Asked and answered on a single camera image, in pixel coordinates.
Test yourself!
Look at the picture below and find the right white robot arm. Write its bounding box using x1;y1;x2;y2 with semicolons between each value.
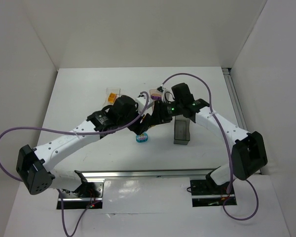
151;83;268;187

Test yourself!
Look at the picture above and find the smoky grey container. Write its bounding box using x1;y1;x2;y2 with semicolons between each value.
174;116;190;145

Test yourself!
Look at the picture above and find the aluminium rail right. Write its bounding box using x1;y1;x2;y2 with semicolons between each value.
222;68;253;180

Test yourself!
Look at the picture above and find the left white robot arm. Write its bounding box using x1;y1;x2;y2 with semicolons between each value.
16;92;152;195

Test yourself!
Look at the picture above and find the purple curved lego brick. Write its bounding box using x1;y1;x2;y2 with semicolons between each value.
150;93;162;100

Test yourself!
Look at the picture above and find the teal frog oval lego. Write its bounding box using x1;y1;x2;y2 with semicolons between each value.
136;133;148;143

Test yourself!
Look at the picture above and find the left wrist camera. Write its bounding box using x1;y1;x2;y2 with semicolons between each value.
135;95;153;111

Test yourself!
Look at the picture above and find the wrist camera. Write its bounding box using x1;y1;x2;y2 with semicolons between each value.
135;95;153;111
157;86;172;102

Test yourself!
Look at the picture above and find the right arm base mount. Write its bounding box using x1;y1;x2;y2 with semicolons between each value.
186;180;237;207

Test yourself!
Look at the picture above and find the orange transparent container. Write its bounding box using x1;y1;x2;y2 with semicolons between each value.
149;89;163;101

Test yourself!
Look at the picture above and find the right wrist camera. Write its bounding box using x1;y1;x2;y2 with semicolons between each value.
157;86;172;102

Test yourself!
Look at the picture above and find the yellow rounded lego brick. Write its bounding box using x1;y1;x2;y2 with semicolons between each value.
108;93;117;103

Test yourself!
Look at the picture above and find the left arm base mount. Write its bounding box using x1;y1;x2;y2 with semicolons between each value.
56;179;104;210

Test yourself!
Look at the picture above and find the clear plastic container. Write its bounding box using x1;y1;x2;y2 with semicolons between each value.
103;87;121;107

